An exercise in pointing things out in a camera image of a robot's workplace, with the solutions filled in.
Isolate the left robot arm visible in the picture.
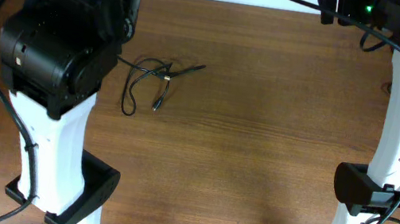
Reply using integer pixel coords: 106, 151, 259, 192
0, 0, 141, 224

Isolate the black USB cable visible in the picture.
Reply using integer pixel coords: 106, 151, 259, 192
143, 62, 174, 114
109, 50, 208, 128

